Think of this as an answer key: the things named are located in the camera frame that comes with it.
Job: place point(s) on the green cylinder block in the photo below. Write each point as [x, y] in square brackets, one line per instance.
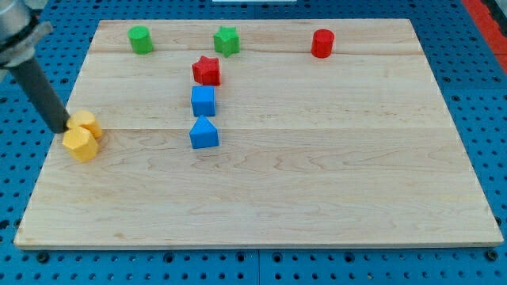
[140, 40]

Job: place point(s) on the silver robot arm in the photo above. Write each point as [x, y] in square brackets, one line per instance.
[21, 31]

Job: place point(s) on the green star block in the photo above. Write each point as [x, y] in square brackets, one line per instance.
[227, 41]

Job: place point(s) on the red star block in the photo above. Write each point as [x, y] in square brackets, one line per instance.
[206, 71]

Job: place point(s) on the red cylinder block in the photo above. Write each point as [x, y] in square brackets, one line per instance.
[322, 43]

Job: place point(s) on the light wooden board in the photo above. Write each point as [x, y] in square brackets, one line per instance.
[354, 151]

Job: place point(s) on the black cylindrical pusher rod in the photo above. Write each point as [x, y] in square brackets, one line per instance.
[38, 89]

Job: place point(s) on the blue cube block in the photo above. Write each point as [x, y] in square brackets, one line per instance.
[203, 100]

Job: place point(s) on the yellow pentagon block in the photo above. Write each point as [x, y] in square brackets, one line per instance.
[87, 120]

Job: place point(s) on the blue triangle block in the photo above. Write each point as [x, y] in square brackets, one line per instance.
[203, 134]

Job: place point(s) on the yellow hexagon block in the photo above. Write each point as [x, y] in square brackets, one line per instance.
[80, 144]

